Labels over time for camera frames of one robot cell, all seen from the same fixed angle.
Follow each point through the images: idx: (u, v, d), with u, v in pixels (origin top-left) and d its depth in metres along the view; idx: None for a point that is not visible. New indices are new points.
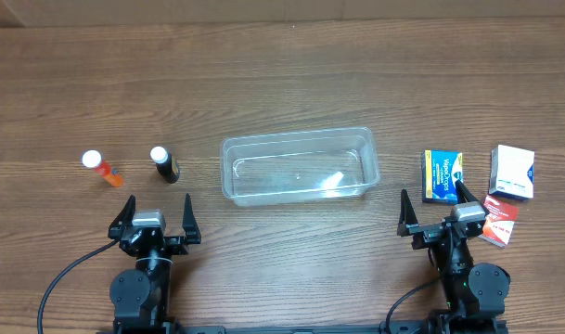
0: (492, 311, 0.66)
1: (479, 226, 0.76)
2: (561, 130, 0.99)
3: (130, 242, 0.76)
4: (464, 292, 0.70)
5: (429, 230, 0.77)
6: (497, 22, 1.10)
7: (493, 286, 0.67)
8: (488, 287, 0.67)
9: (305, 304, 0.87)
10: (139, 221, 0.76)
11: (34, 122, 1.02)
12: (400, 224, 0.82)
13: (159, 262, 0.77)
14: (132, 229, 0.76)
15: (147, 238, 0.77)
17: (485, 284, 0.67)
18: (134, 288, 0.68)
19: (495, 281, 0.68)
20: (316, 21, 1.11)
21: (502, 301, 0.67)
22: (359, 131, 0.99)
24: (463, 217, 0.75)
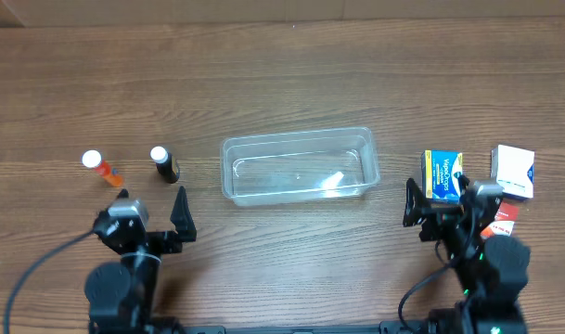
0: (513, 284, 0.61)
1: (498, 202, 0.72)
2: (562, 130, 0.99)
3: (104, 232, 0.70)
4: (481, 271, 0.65)
5: (443, 211, 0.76)
6: (497, 22, 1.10)
7: (512, 258, 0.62)
8: (507, 259, 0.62)
9: (305, 304, 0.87)
10: (115, 210, 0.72)
11: (34, 122, 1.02)
12: (407, 209, 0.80)
13: (145, 259, 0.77)
14: (109, 219, 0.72)
15: (124, 229, 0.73)
17: (503, 254, 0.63)
18: (113, 282, 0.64)
19: (515, 253, 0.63)
20: (316, 21, 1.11)
21: (523, 273, 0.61)
22: (359, 131, 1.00)
24: (482, 190, 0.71)
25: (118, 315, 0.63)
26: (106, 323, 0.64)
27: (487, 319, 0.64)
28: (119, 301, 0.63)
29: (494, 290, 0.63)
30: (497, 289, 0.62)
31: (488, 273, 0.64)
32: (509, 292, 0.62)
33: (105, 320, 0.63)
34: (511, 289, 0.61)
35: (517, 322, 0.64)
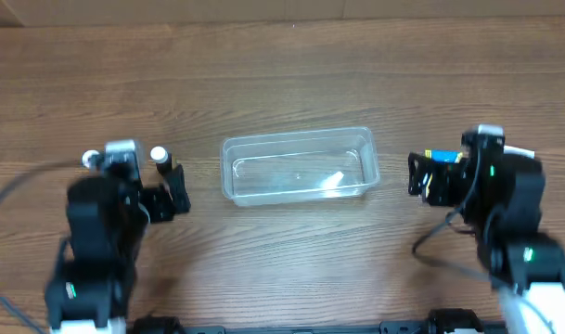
0: (530, 188, 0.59)
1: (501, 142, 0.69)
2: (562, 130, 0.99)
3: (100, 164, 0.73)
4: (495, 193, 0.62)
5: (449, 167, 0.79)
6: (497, 21, 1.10)
7: (528, 162, 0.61)
8: (520, 166, 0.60)
9: (305, 304, 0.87)
10: (112, 147, 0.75)
11: (34, 122, 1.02)
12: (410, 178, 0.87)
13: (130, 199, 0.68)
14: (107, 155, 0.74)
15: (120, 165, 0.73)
17: (515, 160, 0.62)
18: (92, 187, 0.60)
19: (526, 162, 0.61)
20: (316, 21, 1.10)
21: (540, 180, 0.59)
22: (359, 131, 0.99)
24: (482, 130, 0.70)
25: (100, 214, 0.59)
26: (92, 232, 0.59)
27: (517, 241, 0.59)
28: (105, 198, 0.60)
29: (510, 199, 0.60)
30: (514, 193, 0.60)
31: (502, 182, 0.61)
32: (531, 197, 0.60)
33: (90, 223, 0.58)
34: (530, 192, 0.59)
35: (552, 244, 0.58)
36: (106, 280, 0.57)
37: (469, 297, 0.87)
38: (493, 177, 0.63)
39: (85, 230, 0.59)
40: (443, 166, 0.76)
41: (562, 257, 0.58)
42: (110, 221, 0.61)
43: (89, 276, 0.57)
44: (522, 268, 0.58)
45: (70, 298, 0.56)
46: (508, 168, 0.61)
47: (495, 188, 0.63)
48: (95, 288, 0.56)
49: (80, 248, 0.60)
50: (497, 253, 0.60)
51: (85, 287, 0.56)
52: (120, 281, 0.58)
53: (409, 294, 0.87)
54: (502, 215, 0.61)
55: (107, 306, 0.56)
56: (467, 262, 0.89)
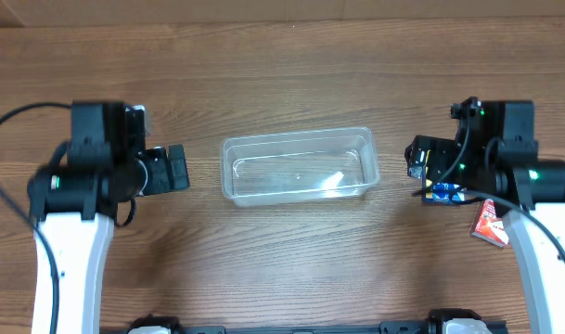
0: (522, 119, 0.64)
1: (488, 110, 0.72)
2: (562, 130, 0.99)
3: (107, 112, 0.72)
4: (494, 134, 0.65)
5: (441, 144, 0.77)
6: (497, 22, 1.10)
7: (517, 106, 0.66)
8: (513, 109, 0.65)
9: (305, 304, 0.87)
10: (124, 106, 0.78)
11: (34, 122, 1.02)
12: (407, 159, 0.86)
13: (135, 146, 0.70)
14: None
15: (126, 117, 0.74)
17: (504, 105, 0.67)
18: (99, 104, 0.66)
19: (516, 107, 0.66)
20: (316, 21, 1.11)
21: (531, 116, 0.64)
22: (359, 131, 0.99)
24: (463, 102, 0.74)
25: (103, 120, 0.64)
26: (94, 134, 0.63)
27: (521, 164, 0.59)
28: (110, 109, 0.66)
29: (505, 125, 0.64)
30: (506, 122, 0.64)
31: (494, 116, 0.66)
32: (522, 126, 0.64)
33: (92, 124, 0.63)
34: (522, 118, 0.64)
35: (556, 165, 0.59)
36: (93, 174, 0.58)
37: (469, 297, 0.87)
38: (485, 120, 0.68)
39: (88, 134, 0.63)
40: (436, 141, 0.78)
41: None
42: (110, 132, 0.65)
43: (79, 169, 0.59)
44: (528, 188, 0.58)
45: (54, 188, 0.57)
46: (496, 102, 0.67)
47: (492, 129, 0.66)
48: (82, 180, 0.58)
49: (76, 149, 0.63)
50: (503, 176, 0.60)
51: (72, 177, 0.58)
52: (107, 178, 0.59)
53: (409, 294, 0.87)
54: (501, 144, 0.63)
55: (92, 197, 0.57)
56: (467, 262, 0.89)
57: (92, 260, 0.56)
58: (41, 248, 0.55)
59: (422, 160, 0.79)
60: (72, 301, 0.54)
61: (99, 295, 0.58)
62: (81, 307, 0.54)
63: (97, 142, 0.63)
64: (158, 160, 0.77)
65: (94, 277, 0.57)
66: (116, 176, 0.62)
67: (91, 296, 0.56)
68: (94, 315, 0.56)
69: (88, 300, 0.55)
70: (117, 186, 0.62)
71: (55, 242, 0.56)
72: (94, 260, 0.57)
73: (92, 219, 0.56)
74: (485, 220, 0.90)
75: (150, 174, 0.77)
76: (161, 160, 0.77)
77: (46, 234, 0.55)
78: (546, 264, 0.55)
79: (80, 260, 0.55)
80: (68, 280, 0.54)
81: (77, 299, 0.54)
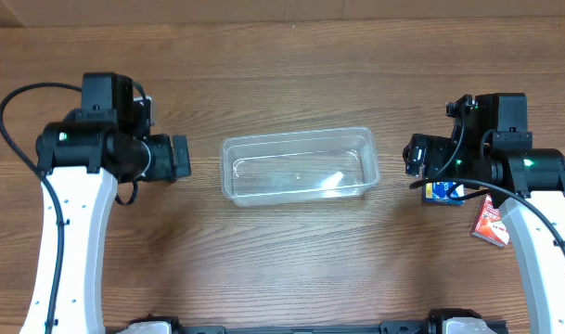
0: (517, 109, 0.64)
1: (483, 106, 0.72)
2: (562, 130, 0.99)
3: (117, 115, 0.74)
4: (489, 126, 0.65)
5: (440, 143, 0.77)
6: (497, 22, 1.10)
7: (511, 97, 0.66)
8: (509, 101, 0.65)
9: (305, 304, 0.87)
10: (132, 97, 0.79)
11: (35, 122, 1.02)
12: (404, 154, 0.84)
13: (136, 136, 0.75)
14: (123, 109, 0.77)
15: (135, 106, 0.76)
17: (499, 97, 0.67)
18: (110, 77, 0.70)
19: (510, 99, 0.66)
20: (316, 21, 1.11)
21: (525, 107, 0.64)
22: (359, 131, 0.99)
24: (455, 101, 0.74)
25: (111, 87, 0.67)
26: (101, 102, 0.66)
27: (517, 154, 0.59)
28: (119, 80, 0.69)
29: (498, 117, 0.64)
30: (499, 112, 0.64)
31: (488, 109, 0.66)
32: (517, 116, 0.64)
33: (101, 91, 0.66)
34: (516, 109, 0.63)
35: (551, 155, 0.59)
36: (99, 132, 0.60)
37: (468, 297, 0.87)
38: (481, 113, 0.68)
39: (96, 101, 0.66)
40: (432, 139, 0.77)
41: (561, 165, 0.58)
42: (118, 100, 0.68)
43: (86, 126, 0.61)
44: (522, 175, 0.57)
45: (61, 142, 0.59)
46: (491, 95, 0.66)
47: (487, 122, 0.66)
48: (88, 135, 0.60)
49: (84, 115, 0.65)
50: (498, 165, 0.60)
51: (80, 134, 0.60)
52: (112, 136, 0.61)
53: (409, 294, 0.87)
54: (495, 134, 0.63)
55: (97, 151, 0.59)
56: (467, 262, 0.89)
57: (96, 211, 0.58)
58: (48, 197, 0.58)
59: (419, 157, 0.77)
60: (76, 248, 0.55)
61: (102, 248, 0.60)
62: (83, 253, 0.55)
63: (105, 108, 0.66)
64: (161, 146, 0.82)
65: (97, 229, 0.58)
66: (121, 137, 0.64)
67: (94, 246, 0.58)
68: (96, 266, 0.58)
69: (91, 249, 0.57)
70: (121, 147, 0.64)
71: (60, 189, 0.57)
72: (97, 211, 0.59)
73: (96, 171, 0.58)
74: (485, 220, 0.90)
75: (154, 160, 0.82)
76: (165, 146, 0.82)
77: (54, 183, 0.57)
78: (543, 251, 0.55)
79: (84, 210, 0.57)
80: (72, 228, 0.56)
81: (80, 246, 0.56)
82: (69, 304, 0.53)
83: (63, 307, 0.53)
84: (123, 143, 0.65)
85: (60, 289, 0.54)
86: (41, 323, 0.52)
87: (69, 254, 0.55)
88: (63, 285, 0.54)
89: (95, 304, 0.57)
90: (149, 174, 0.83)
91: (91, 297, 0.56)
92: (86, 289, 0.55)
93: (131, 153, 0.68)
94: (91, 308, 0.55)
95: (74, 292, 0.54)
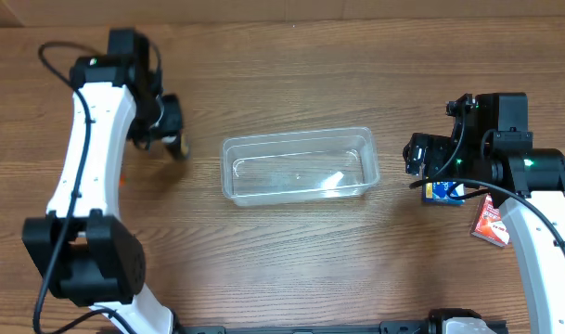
0: (518, 112, 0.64)
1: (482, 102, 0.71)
2: (562, 129, 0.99)
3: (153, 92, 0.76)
4: (489, 127, 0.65)
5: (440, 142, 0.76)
6: (497, 21, 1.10)
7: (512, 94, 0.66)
8: (512, 103, 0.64)
9: (305, 304, 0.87)
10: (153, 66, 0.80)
11: (34, 122, 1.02)
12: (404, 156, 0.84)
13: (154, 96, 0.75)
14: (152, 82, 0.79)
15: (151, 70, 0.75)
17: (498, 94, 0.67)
18: None
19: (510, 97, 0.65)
20: (316, 21, 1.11)
21: (524, 109, 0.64)
22: (359, 131, 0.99)
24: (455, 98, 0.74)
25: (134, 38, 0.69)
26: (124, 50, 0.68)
27: (517, 154, 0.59)
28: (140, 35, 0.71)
29: (498, 118, 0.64)
30: (499, 113, 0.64)
31: (488, 108, 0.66)
32: (517, 116, 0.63)
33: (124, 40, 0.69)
34: (517, 110, 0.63)
35: (552, 155, 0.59)
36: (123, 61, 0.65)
37: (469, 297, 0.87)
38: (481, 115, 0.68)
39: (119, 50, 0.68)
40: (432, 139, 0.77)
41: (562, 166, 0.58)
42: (139, 51, 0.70)
43: (113, 57, 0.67)
44: (522, 176, 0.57)
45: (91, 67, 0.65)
46: (491, 96, 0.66)
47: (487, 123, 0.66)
48: (114, 63, 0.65)
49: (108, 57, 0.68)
50: (498, 165, 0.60)
51: (107, 62, 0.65)
52: (134, 67, 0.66)
53: (409, 294, 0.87)
54: (496, 134, 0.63)
55: (121, 76, 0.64)
56: (467, 262, 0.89)
57: (118, 120, 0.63)
58: (78, 103, 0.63)
59: (420, 157, 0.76)
60: (100, 145, 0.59)
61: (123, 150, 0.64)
62: (106, 150, 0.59)
63: (126, 52, 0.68)
64: (173, 104, 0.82)
65: (119, 133, 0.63)
66: (141, 74, 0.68)
67: (116, 147, 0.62)
68: (116, 166, 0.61)
69: (112, 147, 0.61)
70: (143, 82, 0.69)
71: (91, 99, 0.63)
72: (121, 118, 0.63)
73: (121, 87, 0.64)
74: (485, 220, 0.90)
75: (165, 115, 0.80)
76: (175, 104, 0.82)
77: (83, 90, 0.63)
78: (542, 250, 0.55)
79: (109, 114, 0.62)
80: (98, 125, 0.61)
81: (104, 140, 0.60)
82: (91, 182, 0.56)
83: (87, 186, 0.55)
84: (145, 83, 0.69)
85: (83, 172, 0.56)
86: (65, 198, 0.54)
87: (93, 148, 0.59)
88: (87, 168, 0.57)
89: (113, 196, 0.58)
90: (160, 131, 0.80)
91: (110, 188, 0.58)
92: (108, 176, 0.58)
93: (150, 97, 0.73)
94: (109, 191, 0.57)
95: (96, 173, 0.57)
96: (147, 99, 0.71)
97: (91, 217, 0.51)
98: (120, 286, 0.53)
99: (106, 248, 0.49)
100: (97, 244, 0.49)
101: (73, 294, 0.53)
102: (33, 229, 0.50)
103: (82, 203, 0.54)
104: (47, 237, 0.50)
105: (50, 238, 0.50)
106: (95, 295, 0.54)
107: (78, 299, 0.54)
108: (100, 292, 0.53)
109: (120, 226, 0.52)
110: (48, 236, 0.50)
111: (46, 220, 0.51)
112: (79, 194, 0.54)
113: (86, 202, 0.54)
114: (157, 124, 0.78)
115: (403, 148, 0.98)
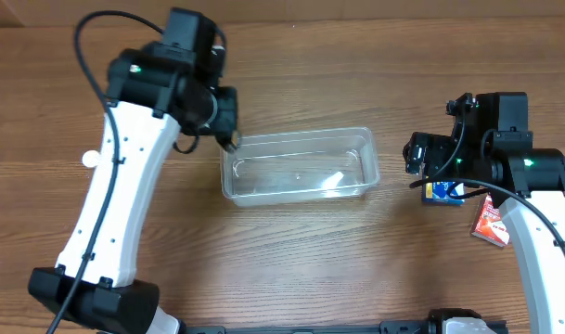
0: (518, 110, 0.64)
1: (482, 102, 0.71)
2: (562, 129, 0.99)
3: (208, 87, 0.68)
4: (489, 127, 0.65)
5: (440, 141, 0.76)
6: (496, 21, 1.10)
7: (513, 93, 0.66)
8: (511, 102, 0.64)
9: (305, 304, 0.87)
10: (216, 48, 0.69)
11: (34, 122, 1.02)
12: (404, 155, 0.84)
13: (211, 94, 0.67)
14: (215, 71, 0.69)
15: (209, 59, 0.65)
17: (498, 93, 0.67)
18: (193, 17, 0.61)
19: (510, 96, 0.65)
20: (316, 21, 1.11)
21: (524, 109, 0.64)
22: (359, 131, 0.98)
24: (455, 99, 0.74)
25: (197, 28, 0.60)
26: (184, 41, 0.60)
27: (517, 154, 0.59)
28: (207, 22, 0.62)
29: (498, 117, 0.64)
30: (499, 112, 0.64)
31: (488, 108, 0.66)
32: (517, 115, 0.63)
33: (182, 31, 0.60)
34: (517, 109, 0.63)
35: (552, 156, 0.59)
36: (173, 71, 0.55)
37: (468, 297, 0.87)
38: (481, 114, 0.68)
39: (177, 39, 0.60)
40: (432, 138, 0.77)
41: (562, 166, 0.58)
42: (196, 45, 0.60)
43: (163, 61, 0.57)
44: (523, 176, 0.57)
45: (133, 74, 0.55)
46: (492, 95, 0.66)
47: (487, 122, 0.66)
48: (165, 70, 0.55)
49: (162, 52, 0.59)
50: (498, 165, 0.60)
51: (156, 66, 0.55)
52: (186, 78, 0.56)
53: (409, 294, 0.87)
54: (495, 134, 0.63)
55: (170, 90, 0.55)
56: (467, 262, 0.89)
57: (151, 160, 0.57)
58: (109, 131, 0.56)
59: (420, 156, 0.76)
60: (126, 192, 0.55)
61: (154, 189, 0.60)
62: (131, 202, 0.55)
63: (184, 57, 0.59)
64: (228, 98, 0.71)
65: (150, 173, 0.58)
66: (194, 83, 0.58)
67: (144, 194, 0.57)
68: (139, 219, 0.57)
69: (138, 198, 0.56)
70: (195, 94, 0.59)
71: (125, 126, 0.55)
72: (153, 160, 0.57)
73: (161, 117, 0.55)
74: (485, 220, 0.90)
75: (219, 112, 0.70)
76: (231, 98, 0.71)
77: (118, 112, 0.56)
78: (542, 250, 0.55)
79: (141, 154, 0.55)
80: (128, 168, 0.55)
81: (131, 188, 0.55)
82: (107, 242, 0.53)
83: (103, 246, 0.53)
84: (198, 89, 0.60)
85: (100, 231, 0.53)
86: (78, 255, 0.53)
87: (116, 202, 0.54)
88: (108, 222, 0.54)
89: (133, 248, 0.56)
90: (211, 130, 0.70)
91: (130, 243, 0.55)
92: (128, 232, 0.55)
93: (203, 99, 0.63)
94: (127, 250, 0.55)
95: (114, 234, 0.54)
96: (200, 100, 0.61)
97: (99, 288, 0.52)
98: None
99: (110, 315, 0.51)
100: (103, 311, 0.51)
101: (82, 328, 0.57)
102: (44, 280, 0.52)
103: (92, 269, 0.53)
104: (54, 296, 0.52)
105: (57, 298, 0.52)
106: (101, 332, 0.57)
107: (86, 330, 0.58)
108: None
109: (130, 295, 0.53)
110: (55, 296, 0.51)
111: (57, 275, 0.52)
112: (92, 255, 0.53)
113: (98, 266, 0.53)
114: (208, 126, 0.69)
115: (402, 148, 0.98)
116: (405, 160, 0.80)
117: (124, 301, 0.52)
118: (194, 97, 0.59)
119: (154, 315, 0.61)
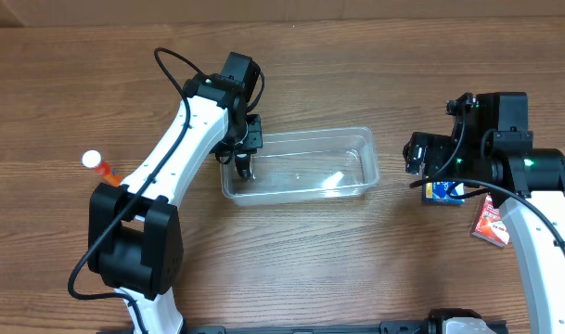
0: (519, 112, 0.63)
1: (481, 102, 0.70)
2: (563, 130, 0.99)
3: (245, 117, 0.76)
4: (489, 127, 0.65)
5: (440, 141, 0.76)
6: (497, 21, 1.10)
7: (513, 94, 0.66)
8: (511, 104, 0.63)
9: (305, 303, 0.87)
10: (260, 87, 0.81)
11: (34, 121, 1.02)
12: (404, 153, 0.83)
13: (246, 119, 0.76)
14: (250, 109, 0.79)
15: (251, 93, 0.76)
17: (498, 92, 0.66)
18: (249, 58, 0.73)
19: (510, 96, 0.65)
20: (316, 21, 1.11)
21: (523, 109, 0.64)
22: (359, 131, 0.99)
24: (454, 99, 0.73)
25: (250, 67, 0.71)
26: (237, 74, 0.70)
27: (518, 154, 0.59)
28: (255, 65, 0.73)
29: (498, 117, 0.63)
30: (499, 112, 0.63)
31: (488, 108, 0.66)
32: (518, 114, 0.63)
33: (237, 65, 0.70)
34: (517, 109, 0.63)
35: (553, 156, 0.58)
36: (233, 90, 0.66)
37: (469, 297, 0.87)
38: (481, 114, 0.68)
39: (232, 72, 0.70)
40: (432, 138, 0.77)
41: (563, 166, 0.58)
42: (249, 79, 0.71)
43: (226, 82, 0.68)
44: (523, 176, 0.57)
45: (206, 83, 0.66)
46: (492, 95, 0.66)
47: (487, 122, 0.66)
48: (225, 87, 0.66)
49: (221, 78, 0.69)
50: (498, 165, 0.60)
51: (220, 83, 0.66)
52: (239, 97, 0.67)
53: (409, 294, 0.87)
54: (496, 134, 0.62)
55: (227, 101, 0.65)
56: (467, 262, 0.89)
57: (211, 132, 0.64)
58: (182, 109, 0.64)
59: (420, 156, 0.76)
60: (186, 148, 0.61)
61: (204, 159, 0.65)
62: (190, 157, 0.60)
63: (237, 82, 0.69)
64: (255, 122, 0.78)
65: (206, 146, 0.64)
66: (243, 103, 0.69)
67: (194, 163, 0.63)
68: (187, 181, 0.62)
69: (193, 160, 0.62)
70: (240, 112, 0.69)
71: (194, 109, 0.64)
72: (209, 138, 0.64)
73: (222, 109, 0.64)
74: (485, 220, 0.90)
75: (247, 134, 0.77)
76: (259, 123, 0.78)
77: (190, 99, 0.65)
78: (542, 250, 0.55)
79: (206, 124, 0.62)
80: (193, 132, 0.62)
81: (192, 146, 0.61)
82: (168, 174, 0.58)
83: (164, 175, 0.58)
84: (243, 110, 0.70)
85: (166, 162, 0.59)
86: (141, 179, 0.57)
87: (178, 155, 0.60)
88: (170, 162, 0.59)
89: (178, 197, 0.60)
90: (241, 148, 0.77)
91: (180, 189, 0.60)
92: (182, 179, 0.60)
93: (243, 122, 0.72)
94: (178, 190, 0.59)
95: (175, 169, 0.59)
96: (242, 119, 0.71)
97: (157, 202, 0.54)
98: (152, 278, 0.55)
99: (162, 233, 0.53)
100: (156, 225, 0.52)
101: (109, 271, 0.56)
102: (106, 192, 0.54)
103: (153, 189, 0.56)
104: (113, 204, 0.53)
105: (114, 207, 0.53)
106: (129, 277, 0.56)
107: (108, 276, 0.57)
108: (134, 276, 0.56)
109: (177, 222, 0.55)
110: (114, 203, 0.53)
111: (119, 189, 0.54)
112: (154, 179, 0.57)
113: (157, 189, 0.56)
114: (240, 142, 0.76)
115: (402, 148, 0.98)
116: (405, 160, 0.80)
117: (174, 219, 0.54)
118: (239, 115, 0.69)
119: (171, 283, 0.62)
